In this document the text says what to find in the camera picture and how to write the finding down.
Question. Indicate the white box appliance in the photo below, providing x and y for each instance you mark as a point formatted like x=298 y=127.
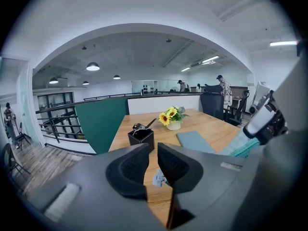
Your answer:
x=261 y=93

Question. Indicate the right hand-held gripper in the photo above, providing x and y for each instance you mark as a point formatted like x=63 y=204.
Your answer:
x=276 y=126

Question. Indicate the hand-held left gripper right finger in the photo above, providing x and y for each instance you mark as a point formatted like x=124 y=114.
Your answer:
x=216 y=177

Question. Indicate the black metal railing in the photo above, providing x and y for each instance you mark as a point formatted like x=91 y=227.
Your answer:
x=55 y=108

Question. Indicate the silver black clip tool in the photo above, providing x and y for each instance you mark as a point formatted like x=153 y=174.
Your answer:
x=139 y=126

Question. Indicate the green partition panel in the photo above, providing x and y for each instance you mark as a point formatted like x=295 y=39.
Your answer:
x=101 y=126

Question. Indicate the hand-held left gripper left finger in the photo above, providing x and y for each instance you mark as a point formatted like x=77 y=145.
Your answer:
x=91 y=184

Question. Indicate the large dome pendant lamp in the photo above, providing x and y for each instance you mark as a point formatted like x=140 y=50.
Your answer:
x=93 y=67

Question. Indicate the grey notebook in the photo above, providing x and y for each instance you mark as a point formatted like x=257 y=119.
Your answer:
x=195 y=141

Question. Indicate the ceiling tube light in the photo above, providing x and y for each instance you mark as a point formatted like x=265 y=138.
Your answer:
x=185 y=69
x=210 y=59
x=282 y=43

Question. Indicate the sunflower bouquet in vase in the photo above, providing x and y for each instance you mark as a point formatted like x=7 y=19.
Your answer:
x=173 y=125

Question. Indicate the small dome pendant lamp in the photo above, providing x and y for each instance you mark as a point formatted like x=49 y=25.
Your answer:
x=85 y=83
x=53 y=81
x=116 y=77

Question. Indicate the black office chair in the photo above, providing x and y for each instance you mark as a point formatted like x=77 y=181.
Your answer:
x=238 y=114
x=211 y=105

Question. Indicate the black folding chair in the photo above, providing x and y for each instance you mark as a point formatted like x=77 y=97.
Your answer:
x=21 y=136

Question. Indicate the dark metal chair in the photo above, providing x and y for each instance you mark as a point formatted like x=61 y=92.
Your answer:
x=14 y=168

